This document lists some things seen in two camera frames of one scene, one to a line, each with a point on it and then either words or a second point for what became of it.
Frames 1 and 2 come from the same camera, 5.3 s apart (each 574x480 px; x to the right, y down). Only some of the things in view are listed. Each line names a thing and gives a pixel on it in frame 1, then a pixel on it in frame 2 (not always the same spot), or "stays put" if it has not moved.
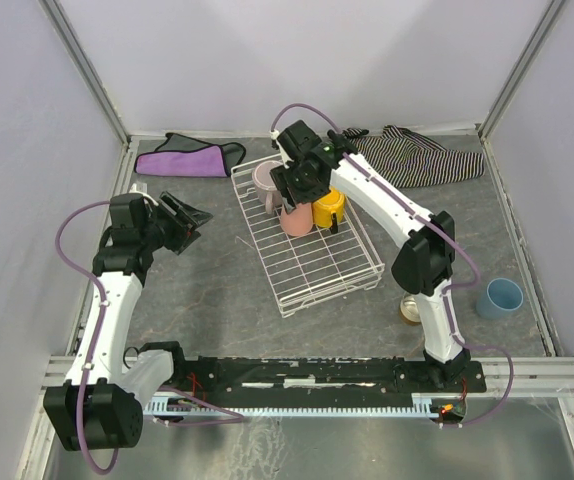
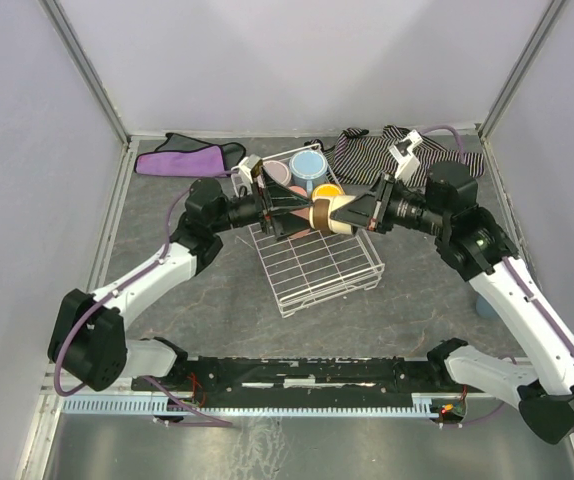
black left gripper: [175, 223] → [265, 207]
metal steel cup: [409, 309] → [320, 211]
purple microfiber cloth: [181, 156] stays put
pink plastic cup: [298, 222] stays put
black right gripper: [302, 191] → [382, 204]
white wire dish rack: [307, 269] stays put
